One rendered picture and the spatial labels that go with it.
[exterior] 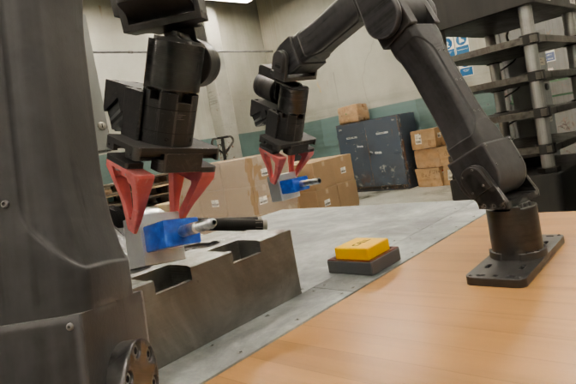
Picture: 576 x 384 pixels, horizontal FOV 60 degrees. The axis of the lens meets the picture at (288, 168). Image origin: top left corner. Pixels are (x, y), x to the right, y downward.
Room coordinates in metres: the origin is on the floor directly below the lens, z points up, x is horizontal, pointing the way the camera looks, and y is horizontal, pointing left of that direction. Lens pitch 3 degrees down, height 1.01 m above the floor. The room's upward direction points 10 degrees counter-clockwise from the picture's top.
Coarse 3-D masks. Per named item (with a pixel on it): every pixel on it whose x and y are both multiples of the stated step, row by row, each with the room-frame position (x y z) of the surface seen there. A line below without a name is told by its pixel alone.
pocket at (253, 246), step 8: (240, 240) 0.65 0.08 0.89; (248, 240) 0.64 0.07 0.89; (256, 240) 0.63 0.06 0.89; (216, 248) 0.63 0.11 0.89; (224, 248) 0.64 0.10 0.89; (232, 248) 0.65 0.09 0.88; (240, 248) 0.65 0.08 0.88; (248, 248) 0.64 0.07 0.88; (256, 248) 0.63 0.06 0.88; (232, 256) 0.64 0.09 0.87; (240, 256) 0.65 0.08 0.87; (248, 256) 0.61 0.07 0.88
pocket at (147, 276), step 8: (152, 272) 0.56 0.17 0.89; (160, 272) 0.57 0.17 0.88; (168, 272) 0.57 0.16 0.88; (176, 272) 0.57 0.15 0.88; (184, 272) 0.56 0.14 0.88; (144, 280) 0.55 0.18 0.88; (160, 280) 0.56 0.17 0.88; (168, 280) 0.57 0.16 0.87; (176, 280) 0.57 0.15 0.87; (184, 280) 0.56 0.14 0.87; (160, 288) 0.56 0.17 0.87; (168, 288) 0.52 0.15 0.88
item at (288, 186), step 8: (280, 176) 1.01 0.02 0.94; (288, 176) 1.02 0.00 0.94; (304, 176) 1.00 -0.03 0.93; (272, 184) 1.02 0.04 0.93; (280, 184) 1.00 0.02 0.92; (288, 184) 0.99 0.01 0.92; (296, 184) 0.98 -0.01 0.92; (304, 184) 0.97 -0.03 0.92; (312, 184) 0.96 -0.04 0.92; (272, 192) 1.03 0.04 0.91; (280, 192) 1.00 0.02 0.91; (288, 192) 0.99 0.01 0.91; (296, 192) 1.03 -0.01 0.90; (272, 200) 1.03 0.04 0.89; (280, 200) 1.01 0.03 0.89
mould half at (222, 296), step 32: (192, 256) 0.60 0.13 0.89; (224, 256) 0.58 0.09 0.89; (256, 256) 0.61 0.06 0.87; (288, 256) 0.65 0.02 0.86; (192, 288) 0.54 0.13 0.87; (224, 288) 0.57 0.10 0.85; (256, 288) 0.61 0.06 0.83; (288, 288) 0.65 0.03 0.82; (160, 320) 0.51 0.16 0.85; (192, 320) 0.53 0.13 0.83; (224, 320) 0.57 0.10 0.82; (160, 352) 0.50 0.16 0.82
